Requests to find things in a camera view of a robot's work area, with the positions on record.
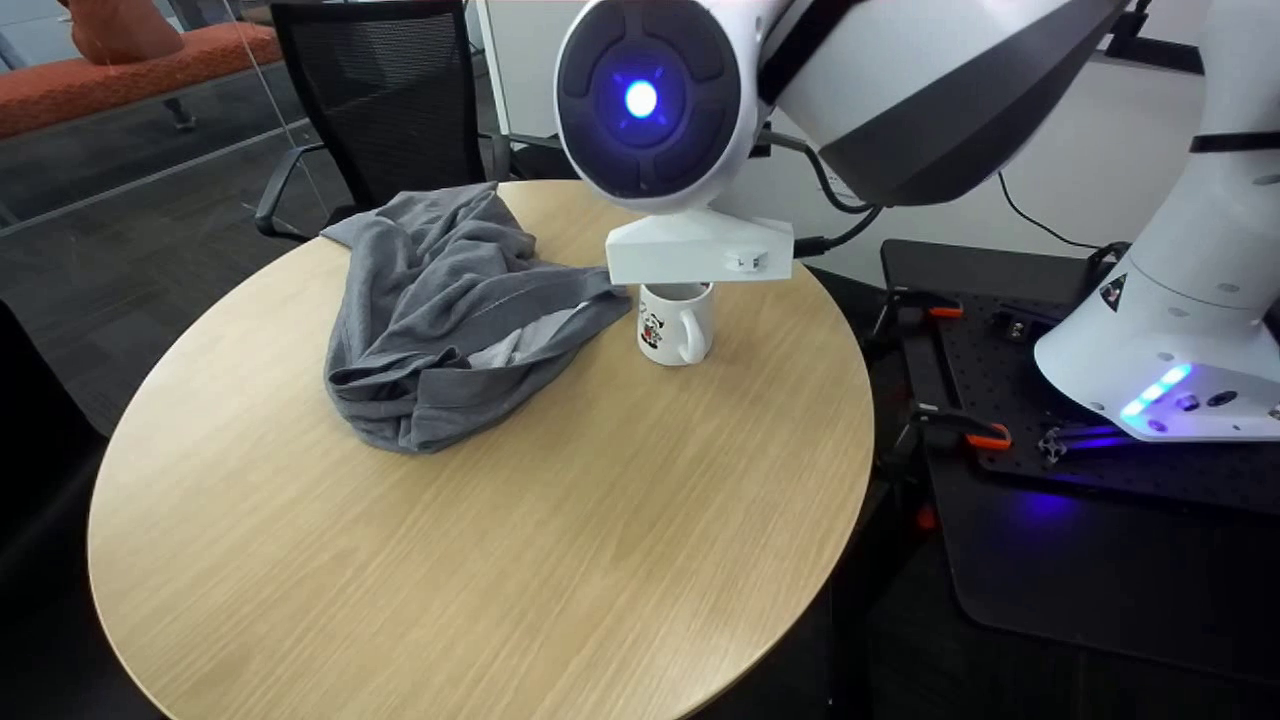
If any black office chair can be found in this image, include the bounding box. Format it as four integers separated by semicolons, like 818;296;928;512
252;0;487;240

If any round wooden table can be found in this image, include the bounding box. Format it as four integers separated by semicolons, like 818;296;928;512
88;240;878;720

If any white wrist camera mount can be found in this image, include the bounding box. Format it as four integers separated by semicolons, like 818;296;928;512
603;208;798;282

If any white ceramic mug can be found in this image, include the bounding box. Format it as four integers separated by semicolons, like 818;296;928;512
635;282;711;366

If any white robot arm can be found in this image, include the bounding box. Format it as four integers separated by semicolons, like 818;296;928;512
553;0;1280;443

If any orange sofa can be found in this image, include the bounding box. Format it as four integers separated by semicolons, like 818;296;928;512
0;0;280;138

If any grey crumpled cloth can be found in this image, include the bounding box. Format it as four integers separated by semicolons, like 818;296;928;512
325;183;631;453

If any orange handled clamp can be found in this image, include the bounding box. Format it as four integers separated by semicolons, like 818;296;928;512
916;405;1014;453

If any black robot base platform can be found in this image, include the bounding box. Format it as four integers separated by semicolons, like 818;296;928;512
881;240;1280;688

